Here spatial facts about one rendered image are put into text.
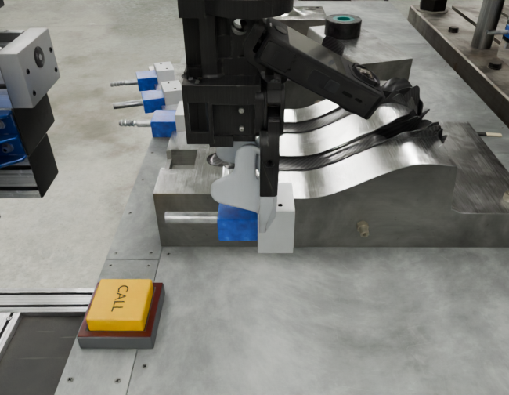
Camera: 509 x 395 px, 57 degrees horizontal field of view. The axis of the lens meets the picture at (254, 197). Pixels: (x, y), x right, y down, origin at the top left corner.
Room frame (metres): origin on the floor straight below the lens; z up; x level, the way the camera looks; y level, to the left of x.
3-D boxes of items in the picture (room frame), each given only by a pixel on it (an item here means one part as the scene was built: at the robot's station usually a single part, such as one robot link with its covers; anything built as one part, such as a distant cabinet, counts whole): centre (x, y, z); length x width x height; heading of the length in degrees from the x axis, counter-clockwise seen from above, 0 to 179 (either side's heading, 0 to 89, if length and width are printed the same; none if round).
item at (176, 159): (0.56, 0.11, 0.87); 0.05 x 0.05 x 0.04; 0
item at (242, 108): (0.37, 0.01, 1.09); 0.09 x 0.08 x 0.12; 90
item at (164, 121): (0.67, 0.15, 0.89); 0.13 x 0.05 x 0.05; 90
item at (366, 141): (0.61, -0.11, 0.92); 0.35 x 0.16 x 0.09; 90
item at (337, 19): (1.07, -0.20, 0.93); 0.08 x 0.08 x 0.04
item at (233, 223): (0.37, 0.03, 0.93); 0.13 x 0.05 x 0.05; 90
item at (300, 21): (1.41, -0.11, 0.84); 0.20 x 0.15 x 0.07; 90
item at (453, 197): (0.60, -0.12, 0.87); 0.50 x 0.26 x 0.14; 90
